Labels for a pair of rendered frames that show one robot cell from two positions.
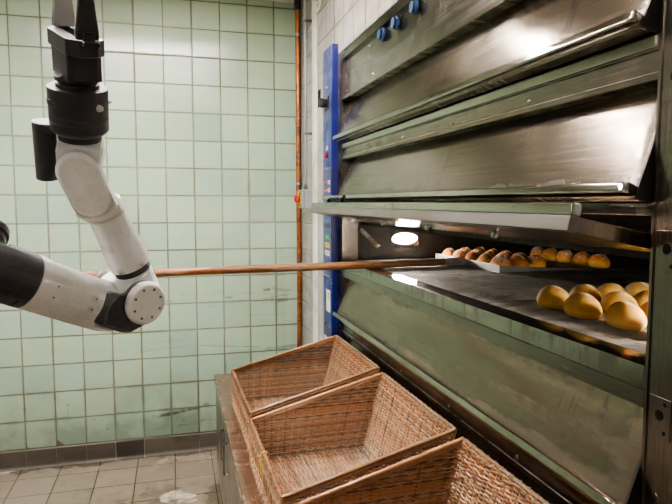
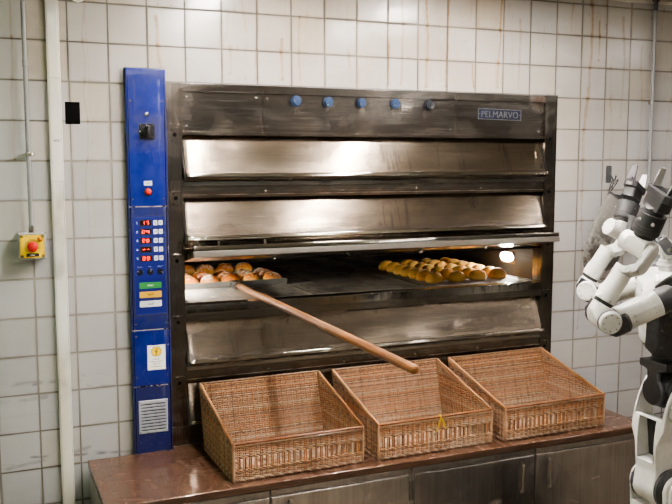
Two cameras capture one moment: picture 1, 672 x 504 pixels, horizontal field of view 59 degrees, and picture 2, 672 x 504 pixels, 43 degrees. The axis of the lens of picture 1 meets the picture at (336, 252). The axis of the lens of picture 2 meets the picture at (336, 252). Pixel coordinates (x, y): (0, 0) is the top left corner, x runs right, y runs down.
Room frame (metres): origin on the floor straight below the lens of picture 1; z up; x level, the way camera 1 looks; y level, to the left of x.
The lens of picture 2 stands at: (2.53, 3.54, 1.79)
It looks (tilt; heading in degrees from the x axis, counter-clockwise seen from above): 6 degrees down; 262
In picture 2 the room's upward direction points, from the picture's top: straight up
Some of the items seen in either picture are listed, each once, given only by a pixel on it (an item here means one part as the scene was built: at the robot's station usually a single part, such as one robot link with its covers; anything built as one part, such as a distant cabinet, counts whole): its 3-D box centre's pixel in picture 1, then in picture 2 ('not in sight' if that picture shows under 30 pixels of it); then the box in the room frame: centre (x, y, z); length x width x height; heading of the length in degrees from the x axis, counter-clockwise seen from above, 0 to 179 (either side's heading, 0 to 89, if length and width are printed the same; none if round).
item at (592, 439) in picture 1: (422, 340); (378, 326); (1.81, -0.27, 1.02); 1.79 x 0.11 x 0.19; 15
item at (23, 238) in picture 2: (305, 198); (31, 245); (3.25, 0.16, 1.46); 0.10 x 0.07 x 0.10; 15
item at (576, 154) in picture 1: (424, 169); (379, 214); (1.81, -0.27, 1.54); 1.79 x 0.11 x 0.19; 15
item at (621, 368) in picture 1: (430, 294); (376, 295); (1.82, -0.29, 1.16); 1.80 x 0.06 x 0.04; 15
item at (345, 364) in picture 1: (299, 386); (279, 421); (2.30, 0.14, 0.72); 0.56 x 0.49 x 0.28; 16
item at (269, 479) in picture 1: (341, 447); (409, 404); (1.71, -0.02, 0.72); 0.56 x 0.49 x 0.28; 16
